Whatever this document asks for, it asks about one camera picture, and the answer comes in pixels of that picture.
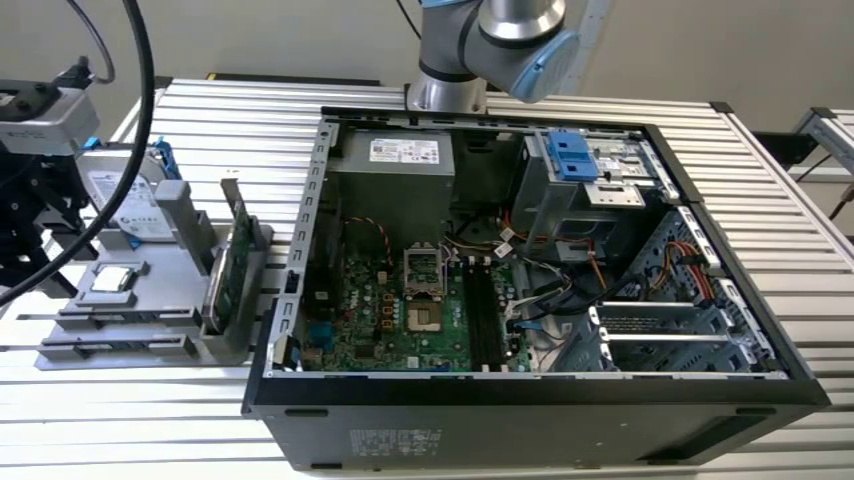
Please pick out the RAM stick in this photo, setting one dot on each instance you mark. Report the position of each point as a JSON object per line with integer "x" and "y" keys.
{"x": 114, "y": 346}
{"x": 127, "y": 316}

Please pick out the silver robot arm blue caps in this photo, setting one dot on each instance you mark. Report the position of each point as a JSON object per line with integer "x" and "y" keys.
{"x": 467, "y": 40}

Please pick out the black RAM slot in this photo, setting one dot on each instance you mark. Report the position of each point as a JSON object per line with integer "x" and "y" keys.
{"x": 490, "y": 315}
{"x": 482, "y": 315}
{"x": 474, "y": 315}

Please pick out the hard disk in blue carrier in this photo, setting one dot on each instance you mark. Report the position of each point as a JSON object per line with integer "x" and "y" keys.
{"x": 117, "y": 185}

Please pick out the silver CPU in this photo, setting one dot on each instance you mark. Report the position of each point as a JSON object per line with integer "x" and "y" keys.
{"x": 113, "y": 280}

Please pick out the grey parts rack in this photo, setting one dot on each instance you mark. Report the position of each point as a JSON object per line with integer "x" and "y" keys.
{"x": 167, "y": 280}

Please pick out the graphics card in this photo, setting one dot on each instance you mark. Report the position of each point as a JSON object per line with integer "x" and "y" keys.
{"x": 234, "y": 270}

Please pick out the blue expansion slot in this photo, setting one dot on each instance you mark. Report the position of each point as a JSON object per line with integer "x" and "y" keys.
{"x": 321, "y": 335}

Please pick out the grey power supply unit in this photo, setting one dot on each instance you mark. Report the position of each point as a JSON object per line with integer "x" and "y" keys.
{"x": 394, "y": 195}

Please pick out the green motherboard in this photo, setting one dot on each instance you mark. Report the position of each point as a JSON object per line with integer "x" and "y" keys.
{"x": 361, "y": 320}

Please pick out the CPU socket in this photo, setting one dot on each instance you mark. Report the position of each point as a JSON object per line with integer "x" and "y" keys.
{"x": 425, "y": 317}

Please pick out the black open PC case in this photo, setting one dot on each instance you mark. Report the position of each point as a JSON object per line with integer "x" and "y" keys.
{"x": 467, "y": 430}

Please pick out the blue plastic drive latch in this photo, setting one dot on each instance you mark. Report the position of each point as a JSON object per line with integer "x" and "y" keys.
{"x": 568, "y": 155}

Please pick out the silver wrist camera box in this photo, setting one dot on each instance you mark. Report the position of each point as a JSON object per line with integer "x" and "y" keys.
{"x": 47, "y": 125}

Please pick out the aluminium frame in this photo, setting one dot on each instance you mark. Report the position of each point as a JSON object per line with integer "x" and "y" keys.
{"x": 821, "y": 125}

